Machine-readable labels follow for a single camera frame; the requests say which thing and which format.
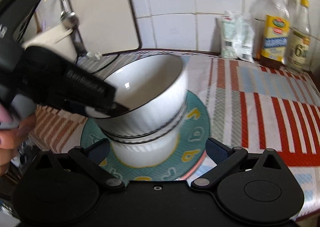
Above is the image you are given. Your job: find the teal fried egg plate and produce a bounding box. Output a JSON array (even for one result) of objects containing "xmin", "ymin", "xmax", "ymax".
[{"xmin": 80, "ymin": 90, "xmax": 211, "ymax": 183}]

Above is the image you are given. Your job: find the white ribbed bowl black rim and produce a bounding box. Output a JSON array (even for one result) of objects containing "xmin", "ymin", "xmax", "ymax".
[
  {"xmin": 86, "ymin": 54, "xmax": 188, "ymax": 137},
  {"xmin": 101, "ymin": 103, "xmax": 187, "ymax": 145}
]

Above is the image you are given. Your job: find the small white bowl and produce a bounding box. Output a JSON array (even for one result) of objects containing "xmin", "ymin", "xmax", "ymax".
[{"xmin": 111, "ymin": 130, "xmax": 180, "ymax": 168}]

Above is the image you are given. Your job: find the pink rabbit carrot plate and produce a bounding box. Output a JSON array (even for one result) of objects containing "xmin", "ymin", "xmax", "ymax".
[{"xmin": 175, "ymin": 151, "xmax": 207, "ymax": 180}]

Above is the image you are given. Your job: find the person's left hand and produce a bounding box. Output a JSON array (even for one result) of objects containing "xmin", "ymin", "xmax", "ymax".
[{"xmin": 1, "ymin": 113, "xmax": 36, "ymax": 176}]

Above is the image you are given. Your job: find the striped checkered table mat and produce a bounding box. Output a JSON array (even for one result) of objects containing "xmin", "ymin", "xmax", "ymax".
[{"xmin": 28, "ymin": 49, "xmax": 320, "ymax": 220}]

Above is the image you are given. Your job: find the chrome faucet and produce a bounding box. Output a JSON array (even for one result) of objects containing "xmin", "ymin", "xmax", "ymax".
[{"xmin": 60, "ymin": 0, "xmax": 87, "ymax": 57}]

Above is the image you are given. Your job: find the white cutting board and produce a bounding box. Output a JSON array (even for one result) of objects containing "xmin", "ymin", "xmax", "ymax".
[{"xmin": 69, "ymin": 0, "xmax": 141, "ymax": 54}]

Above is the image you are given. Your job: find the yellow label cooking wine bottle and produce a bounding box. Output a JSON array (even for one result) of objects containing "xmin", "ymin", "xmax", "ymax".
[{"xmin": 252, "ymin": 0, "xmax": 290, "ymax": 70}]

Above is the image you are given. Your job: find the white plastic seasoning bag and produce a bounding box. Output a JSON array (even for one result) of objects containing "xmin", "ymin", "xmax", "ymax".
[{"xmin": 217, "ymin": 11, "xmax": 255, "ymax": 63}]

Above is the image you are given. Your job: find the white vinegar bottle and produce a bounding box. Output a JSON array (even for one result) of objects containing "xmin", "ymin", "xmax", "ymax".
[{"xmin": 286, "ymin": 0, "xmax": 311, "ymax": 74}]

